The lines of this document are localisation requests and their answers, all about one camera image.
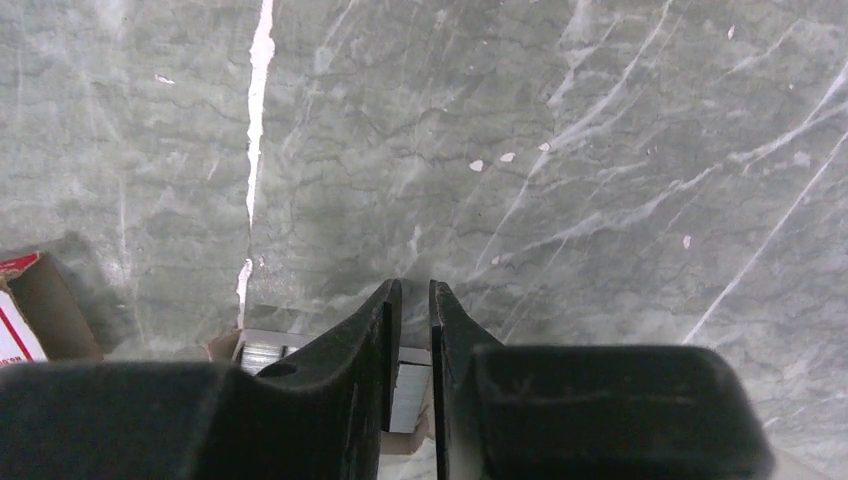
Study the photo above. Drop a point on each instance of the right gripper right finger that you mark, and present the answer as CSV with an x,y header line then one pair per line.
x,y
585,412

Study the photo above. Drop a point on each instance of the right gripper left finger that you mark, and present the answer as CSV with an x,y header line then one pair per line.
x,y
318,413

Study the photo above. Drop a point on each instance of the staple tray with staples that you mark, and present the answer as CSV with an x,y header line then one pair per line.
x,y
255,349

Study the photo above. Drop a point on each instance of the red white staple box sleeve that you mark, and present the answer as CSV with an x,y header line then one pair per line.
x,y
40,319

